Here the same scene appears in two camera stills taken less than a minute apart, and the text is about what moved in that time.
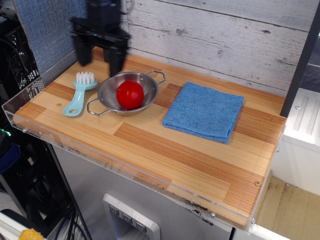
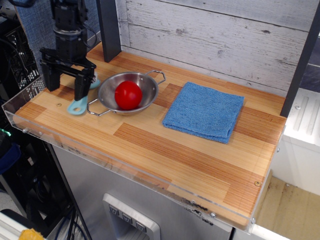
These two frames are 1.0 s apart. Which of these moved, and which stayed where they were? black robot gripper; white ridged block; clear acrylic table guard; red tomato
Moved: black robot gripper
Stayed: clear acrylic table guard; white ridged block; red tomato
